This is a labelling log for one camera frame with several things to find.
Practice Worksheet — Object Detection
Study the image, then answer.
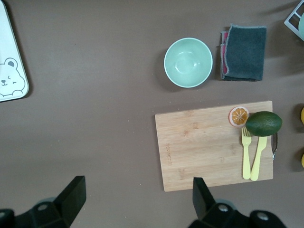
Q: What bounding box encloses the white wire rack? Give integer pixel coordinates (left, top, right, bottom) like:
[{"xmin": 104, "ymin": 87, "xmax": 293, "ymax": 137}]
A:
[{"xmin": 284, "ymin": 0, "xmax": 304, "ymax": 33}]

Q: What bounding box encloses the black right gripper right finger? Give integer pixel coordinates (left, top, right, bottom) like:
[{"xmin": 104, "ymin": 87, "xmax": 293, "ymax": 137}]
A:
[{"xmin": 190, "ymin": 177, "xmax": 251, "ymax": 228}]

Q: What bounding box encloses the bamboo cutting board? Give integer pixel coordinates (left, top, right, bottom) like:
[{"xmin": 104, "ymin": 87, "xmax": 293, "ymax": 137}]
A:
[{"xmin": 154, "ymin": 101, "xmax": 279, "ymax": 192}]

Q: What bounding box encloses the yellow plastic knife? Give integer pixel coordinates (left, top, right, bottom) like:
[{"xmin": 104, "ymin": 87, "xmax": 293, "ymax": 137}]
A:
[{"xmin": 250, "ymin": 135, "xmax": 267, "ymax": 181}]

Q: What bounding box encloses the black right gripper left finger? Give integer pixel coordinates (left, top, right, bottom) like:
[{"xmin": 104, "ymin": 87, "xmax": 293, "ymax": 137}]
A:
[{"xmin": 15, "ymin": 175, "xmax": 86, "ymax": 228}]

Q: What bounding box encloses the dark green avocado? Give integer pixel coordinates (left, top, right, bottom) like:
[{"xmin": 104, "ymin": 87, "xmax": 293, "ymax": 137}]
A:
[{"xmin": 245, "ymin": 111, "xmax": 283, "ymax": 137}]

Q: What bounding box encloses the orange fruit slice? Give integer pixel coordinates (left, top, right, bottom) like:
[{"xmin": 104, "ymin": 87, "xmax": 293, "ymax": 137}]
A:
[{"xmin": 228, "ymin": 106, "xmax": 250, "ymax": 128}]

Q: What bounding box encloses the mint green bowl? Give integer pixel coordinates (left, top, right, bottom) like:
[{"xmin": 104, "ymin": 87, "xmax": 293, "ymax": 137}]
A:
[{"xmin": 163, "ymin": 37, "xmax": 213, "ymax": 88}]

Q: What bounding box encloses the beige bear print tray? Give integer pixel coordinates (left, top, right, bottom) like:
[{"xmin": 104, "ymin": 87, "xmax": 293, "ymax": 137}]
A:
[{"xmin": 0, "ymin": 0, "xmax": 29, "ymax": 103}]

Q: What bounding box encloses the yellow plastic fork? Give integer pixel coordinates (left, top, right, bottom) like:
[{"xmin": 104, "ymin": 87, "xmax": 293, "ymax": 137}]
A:
[{"xmin": 241, "ymin": 126, "xmax": 252, "ymax": 180}]

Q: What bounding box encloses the pale green cup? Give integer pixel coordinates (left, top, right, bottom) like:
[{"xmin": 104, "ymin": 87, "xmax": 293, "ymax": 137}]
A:
[{"xmin": 298, "ymin": 16, "xmax": 304, "ymax": 41}]

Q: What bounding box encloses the grey pink folded cloth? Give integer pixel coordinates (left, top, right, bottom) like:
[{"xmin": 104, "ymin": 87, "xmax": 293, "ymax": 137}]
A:
[{"xmin": 219, "ymin": 23, "xmax": 267, "ymax": 83}]

